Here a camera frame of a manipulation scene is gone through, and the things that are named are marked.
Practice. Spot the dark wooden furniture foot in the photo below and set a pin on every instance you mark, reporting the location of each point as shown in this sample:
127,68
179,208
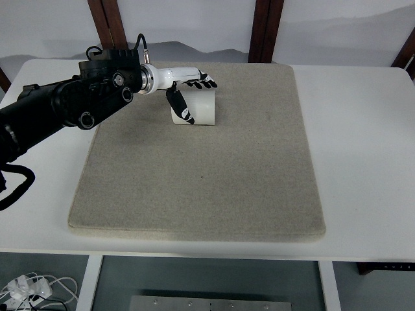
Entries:
365,268

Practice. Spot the dark wooden frame post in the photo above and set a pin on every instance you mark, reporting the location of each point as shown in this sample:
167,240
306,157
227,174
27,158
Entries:
265,26
405,57
107,19

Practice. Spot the white ribbed cup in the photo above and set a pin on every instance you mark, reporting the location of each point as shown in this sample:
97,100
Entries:
201,105

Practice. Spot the white power strip with cables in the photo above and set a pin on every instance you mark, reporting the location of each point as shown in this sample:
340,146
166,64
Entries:
34,291

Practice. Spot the grey felt mat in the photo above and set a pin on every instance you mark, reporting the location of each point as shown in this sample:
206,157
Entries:
247,178

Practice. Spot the dark wooden frame post centre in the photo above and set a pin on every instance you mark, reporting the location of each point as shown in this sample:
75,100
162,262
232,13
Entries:
265,26

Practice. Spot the white table leg left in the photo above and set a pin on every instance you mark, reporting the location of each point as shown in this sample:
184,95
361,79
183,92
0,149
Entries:
89,283

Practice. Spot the white table leg right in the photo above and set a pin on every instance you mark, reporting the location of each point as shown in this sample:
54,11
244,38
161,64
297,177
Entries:
329,286

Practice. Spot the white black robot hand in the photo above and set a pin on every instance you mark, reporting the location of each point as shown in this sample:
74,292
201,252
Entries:
154,79

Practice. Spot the white table leg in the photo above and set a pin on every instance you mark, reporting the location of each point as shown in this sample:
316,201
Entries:
329,286
89,283

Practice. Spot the dark wooden frame post left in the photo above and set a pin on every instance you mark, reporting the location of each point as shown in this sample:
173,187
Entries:
107,19

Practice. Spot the dark wooden frame post right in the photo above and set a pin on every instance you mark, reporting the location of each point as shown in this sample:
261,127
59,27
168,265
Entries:
405,57

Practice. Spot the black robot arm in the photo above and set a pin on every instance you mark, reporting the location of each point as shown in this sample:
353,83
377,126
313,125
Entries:
107,82

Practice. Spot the metal base plate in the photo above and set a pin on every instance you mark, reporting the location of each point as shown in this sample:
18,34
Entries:
158,303

